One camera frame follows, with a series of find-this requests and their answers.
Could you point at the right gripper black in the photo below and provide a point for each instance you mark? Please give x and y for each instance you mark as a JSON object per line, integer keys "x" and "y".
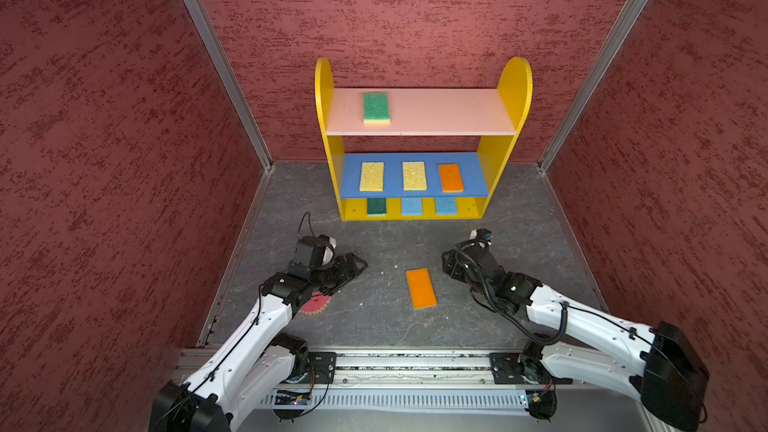
{"x": 453, "y": 262}

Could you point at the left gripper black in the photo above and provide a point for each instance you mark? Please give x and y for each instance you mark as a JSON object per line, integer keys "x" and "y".
{"x": 344, "y": 275}

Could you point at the pink round smiley sponge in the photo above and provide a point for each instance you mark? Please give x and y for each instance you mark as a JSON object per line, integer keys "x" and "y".
{"x": 316, "y": 304}

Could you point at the orange sponge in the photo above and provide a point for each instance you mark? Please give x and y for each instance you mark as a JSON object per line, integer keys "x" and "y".
{"x": 421, "y": 288}
{"x": 450, "y": 178}

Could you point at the blue sponge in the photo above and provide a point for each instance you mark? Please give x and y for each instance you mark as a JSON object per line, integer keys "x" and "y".
{"x": 411, "y": 206}
{"x": 446, "y": 206}

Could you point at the green scouring sponge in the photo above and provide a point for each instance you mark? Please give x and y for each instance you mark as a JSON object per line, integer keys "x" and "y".
{"x": 376, "y": 207}

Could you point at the yellow sponge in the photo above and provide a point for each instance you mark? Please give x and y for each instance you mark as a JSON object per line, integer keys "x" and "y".
{"x": 414, "y": 176}
{"x": 372, "y": 177}

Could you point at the dark yellow scouring pad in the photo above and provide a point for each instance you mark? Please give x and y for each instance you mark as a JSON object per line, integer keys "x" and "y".
{"x": 376, "y": 108}

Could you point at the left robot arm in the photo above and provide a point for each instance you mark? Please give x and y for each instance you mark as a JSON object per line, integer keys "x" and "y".
{"x": 258, "y": 355}

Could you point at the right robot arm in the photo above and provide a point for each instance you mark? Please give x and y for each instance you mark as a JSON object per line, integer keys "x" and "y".
{"x": 657, "y": 366}

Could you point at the yellow shelf pink blue boards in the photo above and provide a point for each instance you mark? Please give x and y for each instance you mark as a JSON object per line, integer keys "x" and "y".
{"x": 495, "y": 116}

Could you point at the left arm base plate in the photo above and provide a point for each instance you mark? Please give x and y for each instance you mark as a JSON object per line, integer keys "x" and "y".
{"x": 316, "y": 367}

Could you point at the aluminium mounting rail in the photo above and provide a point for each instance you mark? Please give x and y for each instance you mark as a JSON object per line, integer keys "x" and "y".
{"x": 412, "y": 368}

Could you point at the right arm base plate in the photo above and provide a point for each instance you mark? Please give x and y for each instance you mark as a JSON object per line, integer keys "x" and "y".
{"x": 511, "y": 369}

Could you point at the white slotted cable duct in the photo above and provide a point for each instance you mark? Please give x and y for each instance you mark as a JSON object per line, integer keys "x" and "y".
{"x": 484, "y": 400}

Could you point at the left electronics board with wires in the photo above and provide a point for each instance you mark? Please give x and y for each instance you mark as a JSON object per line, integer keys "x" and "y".
{"x": 292, "y": 399}

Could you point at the electronics board with wires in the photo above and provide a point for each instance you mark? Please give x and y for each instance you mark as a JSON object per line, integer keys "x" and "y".
{"x": 542, "y": 405}
{"x": 292, "y": 399}

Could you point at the right electronics board with wires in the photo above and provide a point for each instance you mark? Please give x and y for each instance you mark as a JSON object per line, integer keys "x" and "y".
{"x": 542, "y": 405}

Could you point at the right aluminium corner post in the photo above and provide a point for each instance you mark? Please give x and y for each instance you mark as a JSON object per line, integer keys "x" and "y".
{"x": 619, "y": 32}

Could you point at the aluminium corner post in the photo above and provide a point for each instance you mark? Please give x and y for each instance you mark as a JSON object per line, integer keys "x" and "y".
{"x": 222, "y": 65}
{"x": 619, "y": 32}

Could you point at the left aluminium corner post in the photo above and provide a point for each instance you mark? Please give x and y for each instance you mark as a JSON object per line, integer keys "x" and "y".
{"x": 222, "y": 65}

